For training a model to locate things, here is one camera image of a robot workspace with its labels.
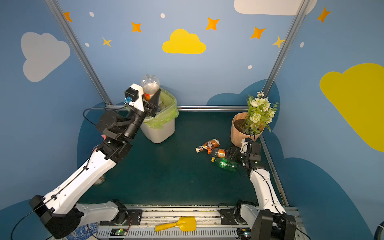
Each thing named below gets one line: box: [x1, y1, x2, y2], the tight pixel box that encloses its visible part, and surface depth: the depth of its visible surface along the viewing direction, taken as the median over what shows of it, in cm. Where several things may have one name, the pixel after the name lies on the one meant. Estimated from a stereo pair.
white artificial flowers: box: [243, 91, 279, 136], surface depth 88 cm
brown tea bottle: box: [195, 138, 220, 153], surface depth 100 cm
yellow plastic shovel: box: [154, 216, 197, 232], surface depth 74 cm
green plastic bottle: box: [210, 156, 238, 172], surface depth 90 cm
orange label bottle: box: [207, 147, 226, 158], surface depth 98 cm
